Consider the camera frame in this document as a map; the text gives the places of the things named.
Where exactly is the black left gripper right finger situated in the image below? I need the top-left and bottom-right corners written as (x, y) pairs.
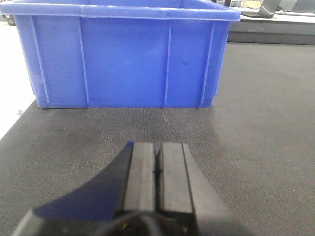
top-left (159, 143), bottom-right (252, 236)

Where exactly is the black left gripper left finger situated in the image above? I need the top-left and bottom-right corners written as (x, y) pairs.
top-left (13, 142), bottom-right (155, 236)

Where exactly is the black conveyor belt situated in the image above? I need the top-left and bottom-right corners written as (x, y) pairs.
top-left (0, 43), bottom-right (315, 236)

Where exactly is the blue plastic bin on conveyor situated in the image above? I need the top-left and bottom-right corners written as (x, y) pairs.
top-left (0, 0), bottom-right (241, 108)

